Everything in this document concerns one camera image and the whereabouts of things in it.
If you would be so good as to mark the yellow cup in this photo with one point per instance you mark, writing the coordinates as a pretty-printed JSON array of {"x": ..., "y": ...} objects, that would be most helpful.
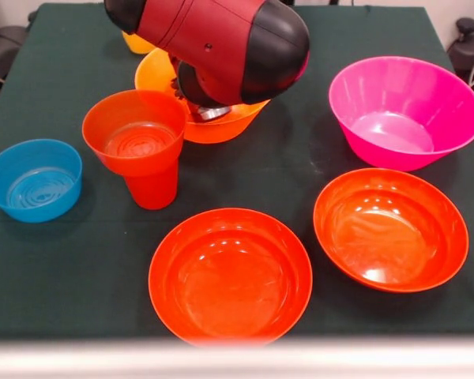
[{"x": 136, "y": 45}]

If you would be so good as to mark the large red bowl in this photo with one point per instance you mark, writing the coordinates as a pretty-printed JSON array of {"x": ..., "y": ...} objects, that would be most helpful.
[
  {"x": 229, "y": 284},
  {"x": 387, "y": 237}
]

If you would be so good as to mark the red cup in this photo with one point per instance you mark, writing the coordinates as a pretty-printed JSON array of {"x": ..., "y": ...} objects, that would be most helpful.
[{"x": 154, "y": 193}]

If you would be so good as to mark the dark green table cloth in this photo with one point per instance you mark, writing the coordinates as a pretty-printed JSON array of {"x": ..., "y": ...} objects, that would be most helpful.
[{"x": 63, "y": 256}]

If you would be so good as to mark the small red bowl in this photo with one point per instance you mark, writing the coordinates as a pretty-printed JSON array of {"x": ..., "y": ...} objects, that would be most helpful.
[{"x": 134, "y": 158}]

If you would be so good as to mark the large pink bowl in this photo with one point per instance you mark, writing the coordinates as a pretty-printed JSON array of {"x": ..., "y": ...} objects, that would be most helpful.
[{"x": 399, "y": 130}]

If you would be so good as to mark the blue bowl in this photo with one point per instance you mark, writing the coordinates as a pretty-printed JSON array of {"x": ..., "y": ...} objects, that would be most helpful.
[{"x": 35, "y": 189}]

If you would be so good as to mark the large orange bowl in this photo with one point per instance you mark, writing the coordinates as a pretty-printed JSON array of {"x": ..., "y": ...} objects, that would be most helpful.
[{"x": 154, "y": 71}]

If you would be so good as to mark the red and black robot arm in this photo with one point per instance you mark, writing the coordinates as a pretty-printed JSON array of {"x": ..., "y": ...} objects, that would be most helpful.
[{"x": 221, "y": 39}]

